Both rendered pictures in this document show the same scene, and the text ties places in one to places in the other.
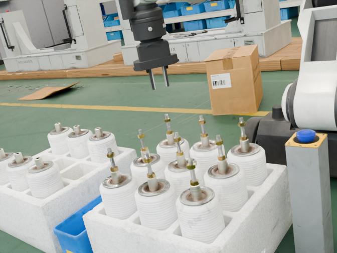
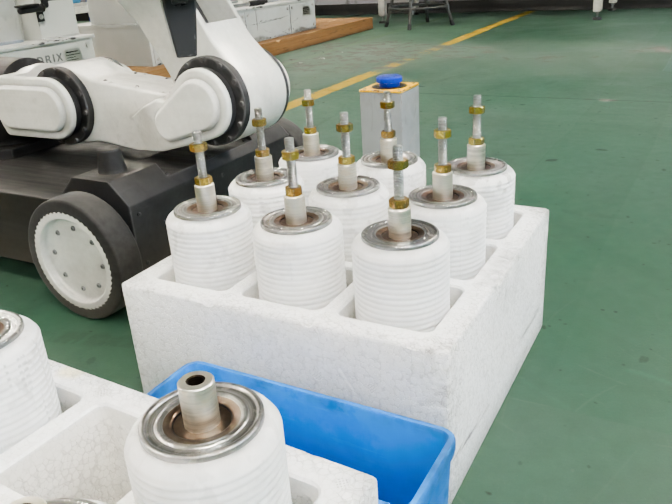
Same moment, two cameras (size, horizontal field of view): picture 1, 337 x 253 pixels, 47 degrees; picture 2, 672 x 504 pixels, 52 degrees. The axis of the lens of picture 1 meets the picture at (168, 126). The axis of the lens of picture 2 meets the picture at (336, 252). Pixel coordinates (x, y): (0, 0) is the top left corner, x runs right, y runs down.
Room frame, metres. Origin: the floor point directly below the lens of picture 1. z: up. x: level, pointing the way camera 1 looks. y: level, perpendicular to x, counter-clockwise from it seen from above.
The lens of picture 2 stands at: (1.04, 0.75, 0.51)
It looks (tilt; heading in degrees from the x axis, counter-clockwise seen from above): 23 degrees down; 260
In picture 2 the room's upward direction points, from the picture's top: 4 degrees counter-clockwise
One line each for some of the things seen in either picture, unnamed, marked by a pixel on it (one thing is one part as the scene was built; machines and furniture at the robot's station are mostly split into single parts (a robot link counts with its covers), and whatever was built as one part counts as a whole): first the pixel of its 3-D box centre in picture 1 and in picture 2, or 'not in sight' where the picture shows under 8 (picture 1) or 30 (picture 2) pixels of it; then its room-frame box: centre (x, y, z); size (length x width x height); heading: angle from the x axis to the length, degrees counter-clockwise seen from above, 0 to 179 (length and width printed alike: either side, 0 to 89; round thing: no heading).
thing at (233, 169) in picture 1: (223, 170); (389, 160); (0.81, -0.11, 0.25); 0.08 x 0.08 x 0.01
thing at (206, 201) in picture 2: (170, 138); (206, 197); (1.05, 0.00, 0.26); 0.02 x 0.02 x 0.03
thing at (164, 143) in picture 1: (171, 142); (207, 208); (1.05, 0.00, 0.25); 0.08 x 0.08 x 0.01
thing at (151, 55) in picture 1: (152, 44); not in sight; (1.05, 0.00, 0.54); 0.13 x 0.10 x 0.12; 95
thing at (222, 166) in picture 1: (222, 165); (388, 150); (0.81, -0.11, 0.26); 0.02 x 0.02 x 0.03
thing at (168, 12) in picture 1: (176, 9); not in sight; (6.81, -0.53, 0.36); 0.50 x 0.38 x 0.21; 140
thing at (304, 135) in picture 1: (306, 136); (389, 82); (0.76, -0.29, 0.32); 0.04 x 0.04 x 0.02
